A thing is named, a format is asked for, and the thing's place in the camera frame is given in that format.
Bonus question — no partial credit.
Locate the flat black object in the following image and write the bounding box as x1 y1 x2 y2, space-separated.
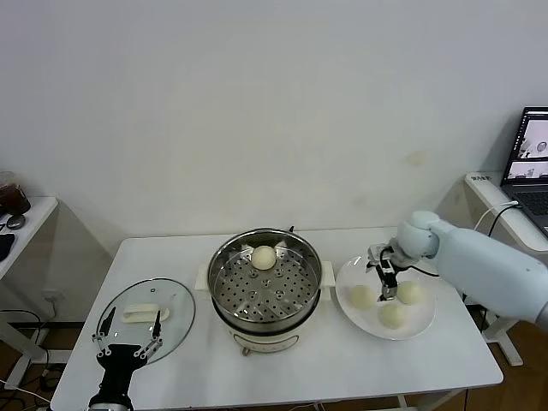
0 233 16 262

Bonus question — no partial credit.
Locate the black cable with adapter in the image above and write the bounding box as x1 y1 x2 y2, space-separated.
479 204 521 333

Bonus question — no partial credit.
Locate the white round plate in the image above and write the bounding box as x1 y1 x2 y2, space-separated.
336 254 438 342

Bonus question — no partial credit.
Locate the white desk with jar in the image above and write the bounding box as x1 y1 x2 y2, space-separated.
0 195 60 370

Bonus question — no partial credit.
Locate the black floor cable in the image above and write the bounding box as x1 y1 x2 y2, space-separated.
0 308 46 343

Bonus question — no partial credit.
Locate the grey open laptop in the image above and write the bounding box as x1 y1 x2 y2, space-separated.
499 106 548 239

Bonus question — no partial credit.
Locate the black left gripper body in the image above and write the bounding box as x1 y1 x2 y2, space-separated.
98 343 145 393

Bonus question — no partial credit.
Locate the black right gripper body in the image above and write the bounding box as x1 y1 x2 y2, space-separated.
375 241 406 276

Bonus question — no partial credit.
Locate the stainless steel steamer basket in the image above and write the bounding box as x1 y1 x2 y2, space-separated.
208 229 323 333

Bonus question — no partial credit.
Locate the brown filled clear jar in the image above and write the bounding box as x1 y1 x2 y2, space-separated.
0 170 32 215

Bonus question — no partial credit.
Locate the white laptop cable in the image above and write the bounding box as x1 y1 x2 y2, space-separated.
477 200 521 228

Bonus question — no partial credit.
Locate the steel steamer pot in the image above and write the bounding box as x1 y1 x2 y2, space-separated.
195 260 335 356

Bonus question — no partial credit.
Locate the white floor cable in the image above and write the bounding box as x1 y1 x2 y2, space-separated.
0 378 52 404

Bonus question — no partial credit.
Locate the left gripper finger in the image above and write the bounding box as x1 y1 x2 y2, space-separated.
135 310 165 361
90 306 117 359

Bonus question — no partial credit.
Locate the glass lid with cream handle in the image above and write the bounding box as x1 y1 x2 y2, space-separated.
97 277 198 368

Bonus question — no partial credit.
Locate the white steamed baozi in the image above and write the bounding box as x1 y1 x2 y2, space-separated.
396 281 424 306
349 285 377 312
377 302 407 330
251 246 277 271

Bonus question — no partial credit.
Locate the white desk with label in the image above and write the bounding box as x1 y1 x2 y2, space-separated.
464 173 548 367

